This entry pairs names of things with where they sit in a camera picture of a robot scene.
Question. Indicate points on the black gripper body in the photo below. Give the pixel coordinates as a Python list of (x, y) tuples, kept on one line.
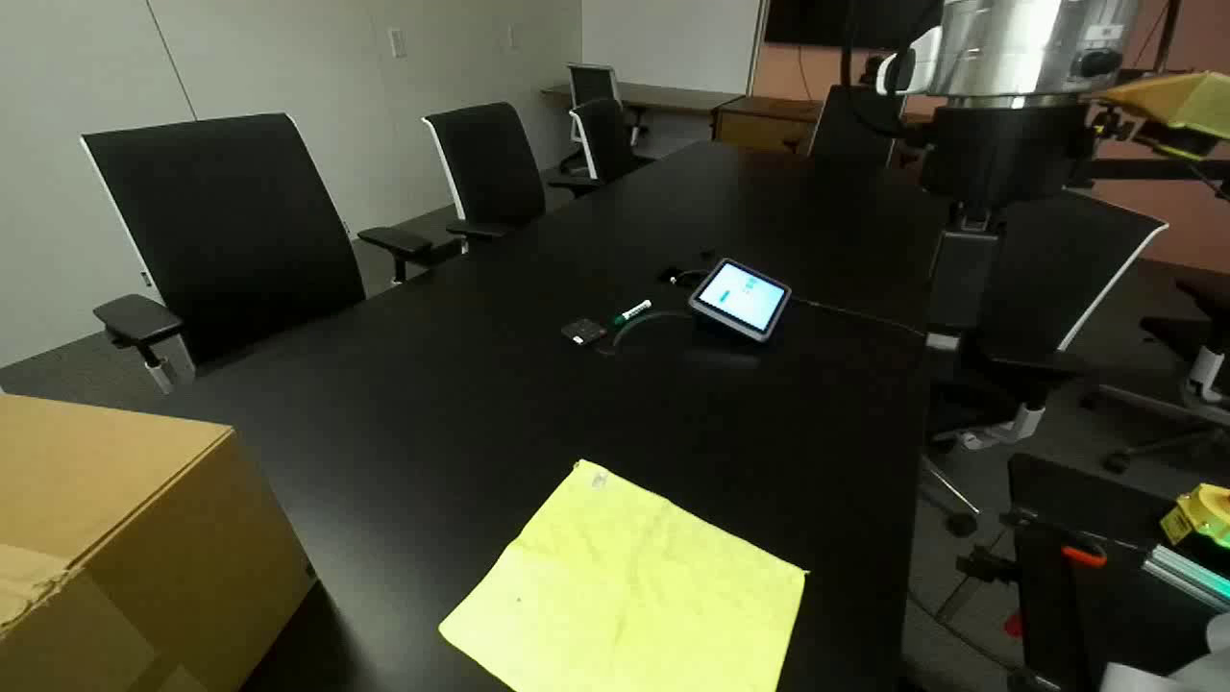
[(980, 162)]

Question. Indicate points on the yellow towel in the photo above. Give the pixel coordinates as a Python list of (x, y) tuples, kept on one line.
[(619, 590)]

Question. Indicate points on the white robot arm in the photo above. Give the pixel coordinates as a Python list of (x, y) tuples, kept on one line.
[(1013, 87)]

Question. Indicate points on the right side office chair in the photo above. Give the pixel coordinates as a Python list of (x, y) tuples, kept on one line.
[(1049, 269)]

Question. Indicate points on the far black office chair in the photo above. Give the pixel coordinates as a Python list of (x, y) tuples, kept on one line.
[(602, 130)]

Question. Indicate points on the black office chair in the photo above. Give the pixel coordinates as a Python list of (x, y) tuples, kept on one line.
[(602, 130), (492, 186), (237, 233)]

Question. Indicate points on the black equipment stand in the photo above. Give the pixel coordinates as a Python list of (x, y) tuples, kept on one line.
[(1098, 577)]

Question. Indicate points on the small black adapter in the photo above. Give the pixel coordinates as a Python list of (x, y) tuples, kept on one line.
[(581, 332)]

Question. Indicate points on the near black office chair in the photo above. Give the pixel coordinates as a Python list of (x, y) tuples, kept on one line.
[(237, 233)]

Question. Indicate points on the cardboard box on table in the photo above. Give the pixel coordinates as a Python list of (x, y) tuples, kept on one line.
[(134, 552)]

